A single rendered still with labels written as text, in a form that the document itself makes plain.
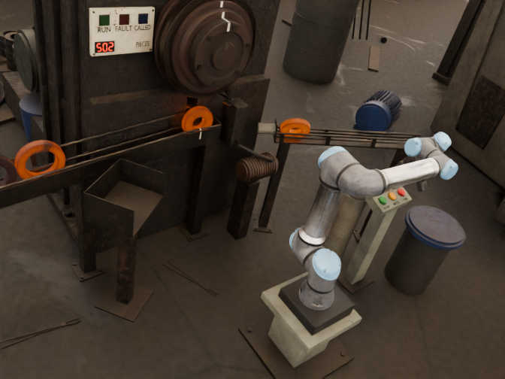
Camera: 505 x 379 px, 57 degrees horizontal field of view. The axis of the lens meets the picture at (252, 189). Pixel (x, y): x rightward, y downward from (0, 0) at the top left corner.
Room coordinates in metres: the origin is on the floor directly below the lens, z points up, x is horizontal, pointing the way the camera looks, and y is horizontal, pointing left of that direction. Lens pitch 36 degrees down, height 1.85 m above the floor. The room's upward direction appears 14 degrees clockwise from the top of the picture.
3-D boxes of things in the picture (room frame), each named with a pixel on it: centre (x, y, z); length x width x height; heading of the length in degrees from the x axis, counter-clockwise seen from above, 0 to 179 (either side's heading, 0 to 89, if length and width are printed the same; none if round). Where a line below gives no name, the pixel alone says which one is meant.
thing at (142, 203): (1.38, 0.47, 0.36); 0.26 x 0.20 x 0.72; 171
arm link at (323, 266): (1.38, -0.36, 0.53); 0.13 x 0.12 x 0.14; 35
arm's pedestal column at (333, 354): (1.38, -0.37, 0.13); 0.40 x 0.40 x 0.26; 44
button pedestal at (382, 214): (1.91, -0.67, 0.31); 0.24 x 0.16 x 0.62; 136
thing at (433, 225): (2.02, -0.99, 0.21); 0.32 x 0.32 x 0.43
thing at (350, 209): (1.99, -0.53, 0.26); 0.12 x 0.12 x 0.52
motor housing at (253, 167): (2.07, 0.00, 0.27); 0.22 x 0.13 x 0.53; 136
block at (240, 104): (2.11, 0.18, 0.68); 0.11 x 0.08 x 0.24; 46
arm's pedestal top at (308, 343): (1.38, -0.37, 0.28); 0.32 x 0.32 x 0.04; 44
